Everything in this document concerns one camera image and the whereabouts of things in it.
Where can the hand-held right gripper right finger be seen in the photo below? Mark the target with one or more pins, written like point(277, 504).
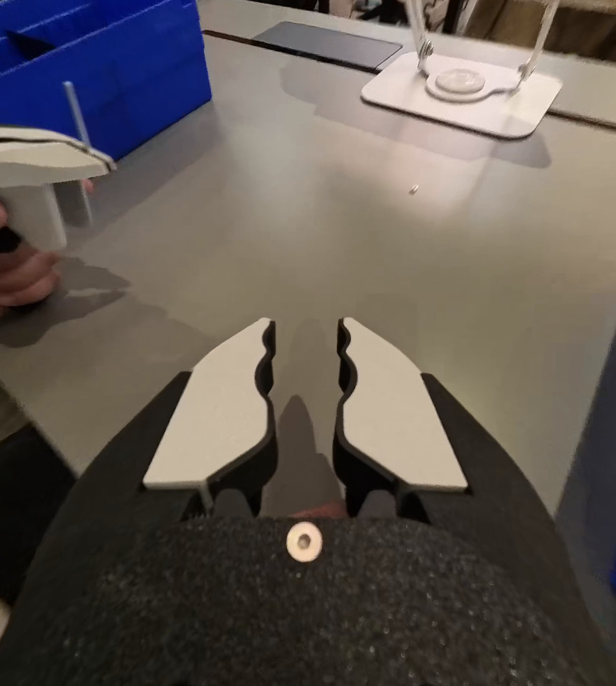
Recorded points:
point(401, 423)

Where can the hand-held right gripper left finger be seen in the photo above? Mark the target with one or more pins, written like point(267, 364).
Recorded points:
point(211, 423)

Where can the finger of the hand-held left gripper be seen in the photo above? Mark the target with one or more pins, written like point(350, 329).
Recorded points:
point(34, 163)
point(13, 133)

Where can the long steel bolt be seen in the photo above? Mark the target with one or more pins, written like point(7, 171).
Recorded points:
point(75, 110)

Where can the blue divided bin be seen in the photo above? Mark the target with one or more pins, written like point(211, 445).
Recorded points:
point(125, 64)

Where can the person's left hand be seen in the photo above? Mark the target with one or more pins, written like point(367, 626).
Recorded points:
point(13, 278)

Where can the person's dark trousers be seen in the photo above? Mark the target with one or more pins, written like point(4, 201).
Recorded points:
point(2, 509)

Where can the white tablet stand with instructions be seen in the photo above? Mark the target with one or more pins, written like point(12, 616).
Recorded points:
point(458, 107)

